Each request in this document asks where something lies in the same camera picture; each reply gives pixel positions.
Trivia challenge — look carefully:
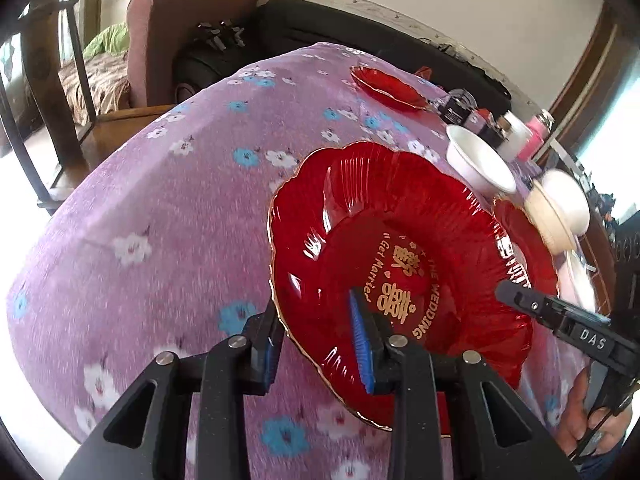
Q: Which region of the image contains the purple floral tablecloth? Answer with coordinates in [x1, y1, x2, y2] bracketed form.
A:
[8, 44, 584, 479]

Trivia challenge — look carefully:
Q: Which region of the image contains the dark wooden chair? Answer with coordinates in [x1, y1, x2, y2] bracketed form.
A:
[1, 0, 170, 214]

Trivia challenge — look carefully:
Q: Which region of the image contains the black small device box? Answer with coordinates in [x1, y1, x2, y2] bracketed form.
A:
[437, 89, 477, 126]

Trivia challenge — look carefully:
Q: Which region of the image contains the far red plate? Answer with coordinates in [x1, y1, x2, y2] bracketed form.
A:
[349, 66, 428, 112]

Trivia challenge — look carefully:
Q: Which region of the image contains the person's right hand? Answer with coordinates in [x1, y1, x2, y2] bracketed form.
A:
[555, 368, 632, 455]

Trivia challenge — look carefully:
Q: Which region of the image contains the large red wedding plate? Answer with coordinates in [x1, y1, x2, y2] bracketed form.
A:
[268, 141, 533, 429]

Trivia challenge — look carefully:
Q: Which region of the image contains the white plastic jar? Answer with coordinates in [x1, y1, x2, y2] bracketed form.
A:
[497, 112, 533, 162]

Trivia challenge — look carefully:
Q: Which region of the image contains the maroon armchair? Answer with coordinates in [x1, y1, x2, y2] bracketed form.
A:
[126, 0, 258, 108]

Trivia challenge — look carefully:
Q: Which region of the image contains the white plastic bowl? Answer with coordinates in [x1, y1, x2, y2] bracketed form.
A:
[446, 125, 516, 198]

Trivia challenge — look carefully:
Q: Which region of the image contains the green cloth on bed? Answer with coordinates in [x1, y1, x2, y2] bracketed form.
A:
[82, 22, 130, 58]

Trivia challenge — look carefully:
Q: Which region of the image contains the cream plastic bowl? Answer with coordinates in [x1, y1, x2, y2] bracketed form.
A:
[524, 181, 577, 256]

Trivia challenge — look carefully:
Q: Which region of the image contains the black sofa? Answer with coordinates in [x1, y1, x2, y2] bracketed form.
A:
[172, 0, 512, 115]

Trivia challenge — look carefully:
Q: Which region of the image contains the red scalloped plate with sticker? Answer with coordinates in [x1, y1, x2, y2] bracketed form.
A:
[492, 198, 558, 296]

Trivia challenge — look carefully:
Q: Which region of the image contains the pink water bottle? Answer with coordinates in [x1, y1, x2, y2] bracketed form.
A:
[518, 110, 554, 162]

